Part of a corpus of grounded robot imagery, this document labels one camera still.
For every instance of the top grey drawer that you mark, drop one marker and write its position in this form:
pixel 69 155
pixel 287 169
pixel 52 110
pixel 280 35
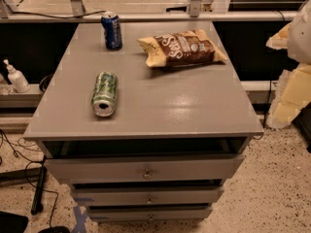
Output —
pixel 144 169

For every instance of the white pump bottle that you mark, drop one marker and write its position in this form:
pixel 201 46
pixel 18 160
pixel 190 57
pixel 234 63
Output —
pixel 16 78

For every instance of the middle grey drawer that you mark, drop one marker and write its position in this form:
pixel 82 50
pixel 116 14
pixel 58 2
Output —
pixel 147 196

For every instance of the aluminium frame rail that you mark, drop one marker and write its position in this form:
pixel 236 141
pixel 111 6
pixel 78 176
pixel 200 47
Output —
pixel 224 16

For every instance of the grey drawer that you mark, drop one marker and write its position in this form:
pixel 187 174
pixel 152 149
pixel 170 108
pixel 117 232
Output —
pixel 150 214
pixel 147 196
pixel 144 169

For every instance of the black stand leg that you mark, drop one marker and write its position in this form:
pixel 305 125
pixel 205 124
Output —
pixel 37 206

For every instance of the bottom grey drawer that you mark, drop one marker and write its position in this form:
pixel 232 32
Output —
pixel 150 214

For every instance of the green soda can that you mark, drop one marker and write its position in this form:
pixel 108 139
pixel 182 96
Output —
pixel 104 97

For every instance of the blue soda can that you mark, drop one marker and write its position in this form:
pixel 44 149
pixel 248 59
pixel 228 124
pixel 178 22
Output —
pixel 112 26

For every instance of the blue floor tape cross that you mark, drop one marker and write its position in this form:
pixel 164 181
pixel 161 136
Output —
pixel 83 224

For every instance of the grey drawer cabinet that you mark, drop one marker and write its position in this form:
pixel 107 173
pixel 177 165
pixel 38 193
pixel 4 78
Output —
pixel 193 111

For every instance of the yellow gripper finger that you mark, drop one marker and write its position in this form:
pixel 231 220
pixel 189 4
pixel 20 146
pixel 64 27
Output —
pixel 293 93
pixel 279 41

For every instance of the brown chip bag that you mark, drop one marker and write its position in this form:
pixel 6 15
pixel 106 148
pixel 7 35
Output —
pixel 181 49

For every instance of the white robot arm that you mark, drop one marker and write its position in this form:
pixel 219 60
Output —
pixel 299 41

